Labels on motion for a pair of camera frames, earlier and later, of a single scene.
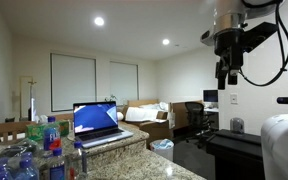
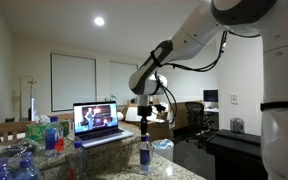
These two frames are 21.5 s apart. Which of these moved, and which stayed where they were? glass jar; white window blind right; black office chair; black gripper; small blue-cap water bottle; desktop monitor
Moved: small blue-cap water bottle; black gripper
Stayed: glass jar; black office chair; white window blind right; desktop monitor
